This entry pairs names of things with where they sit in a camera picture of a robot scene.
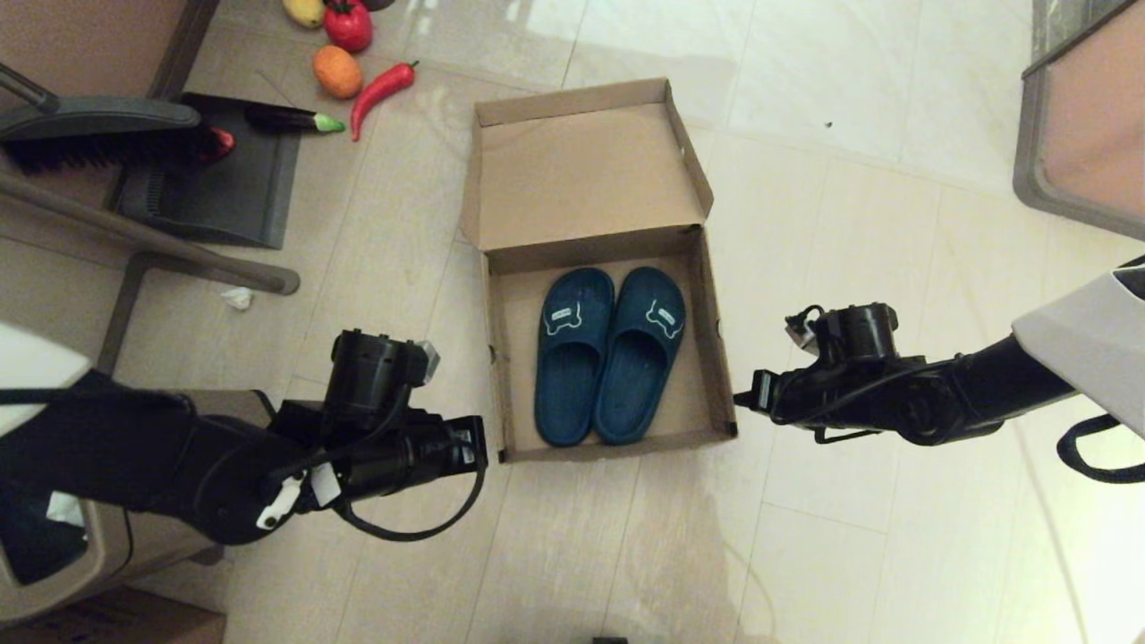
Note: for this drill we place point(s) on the orange toy fruit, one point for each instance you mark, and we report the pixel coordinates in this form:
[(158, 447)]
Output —
[(338, 72)]

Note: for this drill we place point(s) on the white paper waste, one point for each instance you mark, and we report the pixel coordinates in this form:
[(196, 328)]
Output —
[(64, 508)]

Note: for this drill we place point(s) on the brown metal pole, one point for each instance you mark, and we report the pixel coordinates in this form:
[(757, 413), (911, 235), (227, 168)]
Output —
[(134, 234)]

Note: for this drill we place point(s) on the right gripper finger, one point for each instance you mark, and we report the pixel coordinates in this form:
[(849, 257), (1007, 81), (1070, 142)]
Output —
[(754, 394)]

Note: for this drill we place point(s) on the dark purple toy eggplant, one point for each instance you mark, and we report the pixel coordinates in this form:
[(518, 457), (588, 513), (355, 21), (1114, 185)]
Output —
[(286, 119)]

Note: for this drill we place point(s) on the crumpled white paper scrap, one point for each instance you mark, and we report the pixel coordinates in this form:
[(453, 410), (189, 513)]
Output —
[(238, 299)]

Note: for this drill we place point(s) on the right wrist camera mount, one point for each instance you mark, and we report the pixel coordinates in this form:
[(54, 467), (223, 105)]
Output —
[(863, 331)]

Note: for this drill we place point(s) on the dark teal rubber slipper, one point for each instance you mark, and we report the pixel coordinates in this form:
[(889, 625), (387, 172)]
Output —
[(635, 385), (568, 394)]

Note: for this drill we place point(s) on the brown table grey legs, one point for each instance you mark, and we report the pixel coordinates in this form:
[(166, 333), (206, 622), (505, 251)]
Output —
[(89, 36)]

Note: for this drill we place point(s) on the yellow toy fruit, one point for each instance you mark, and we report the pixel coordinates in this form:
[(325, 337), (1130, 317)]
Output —
[(306, 11)]

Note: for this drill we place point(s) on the red toy tomato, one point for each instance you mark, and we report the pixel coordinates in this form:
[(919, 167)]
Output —
[(349, 27)]

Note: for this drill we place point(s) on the dark round toy fruit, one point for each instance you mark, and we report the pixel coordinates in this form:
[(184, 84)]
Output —
[(379, 4)]

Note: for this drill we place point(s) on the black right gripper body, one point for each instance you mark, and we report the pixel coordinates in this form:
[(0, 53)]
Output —
[(850, 398)]

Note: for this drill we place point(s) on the brown plastic trash bin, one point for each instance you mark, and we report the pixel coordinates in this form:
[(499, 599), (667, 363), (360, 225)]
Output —
[(107, 563)]

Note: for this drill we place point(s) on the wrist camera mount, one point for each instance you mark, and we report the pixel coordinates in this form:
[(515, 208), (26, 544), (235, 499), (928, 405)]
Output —
[(371, 371), (863, 331)]

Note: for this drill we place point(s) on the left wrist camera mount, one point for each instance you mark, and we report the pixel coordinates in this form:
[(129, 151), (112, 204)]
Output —
[(371, 371)]

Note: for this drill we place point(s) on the black broom brush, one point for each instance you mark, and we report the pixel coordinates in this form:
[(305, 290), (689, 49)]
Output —
[(98, 134)]

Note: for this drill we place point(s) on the red toy chili pepper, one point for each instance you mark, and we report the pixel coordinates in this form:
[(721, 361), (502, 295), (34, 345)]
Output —
[(380, 89)]

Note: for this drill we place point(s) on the brown cardboard shoe box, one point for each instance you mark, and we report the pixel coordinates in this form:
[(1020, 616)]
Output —
[(590, 179)]

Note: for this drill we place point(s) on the dark grey dustpan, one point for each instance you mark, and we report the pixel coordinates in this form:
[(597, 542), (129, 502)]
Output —
[(224, 197)]

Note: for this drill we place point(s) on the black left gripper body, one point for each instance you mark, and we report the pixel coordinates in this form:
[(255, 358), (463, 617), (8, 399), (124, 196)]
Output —
[(385, 465)]

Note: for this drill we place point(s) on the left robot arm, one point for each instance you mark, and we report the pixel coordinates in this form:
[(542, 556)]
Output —
[(161, 465)]

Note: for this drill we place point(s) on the small red toy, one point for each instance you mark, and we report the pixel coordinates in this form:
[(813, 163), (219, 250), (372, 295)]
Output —
[(224, 141)]

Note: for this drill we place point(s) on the brown table grey rim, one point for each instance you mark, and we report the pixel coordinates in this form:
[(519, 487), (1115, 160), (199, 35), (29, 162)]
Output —
[(1091, 125)]

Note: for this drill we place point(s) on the black trash bag liner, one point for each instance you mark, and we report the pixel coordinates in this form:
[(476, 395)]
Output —
[(36, 546)]

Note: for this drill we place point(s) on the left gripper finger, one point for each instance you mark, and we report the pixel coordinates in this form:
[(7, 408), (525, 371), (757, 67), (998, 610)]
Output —
[(470, 444)]

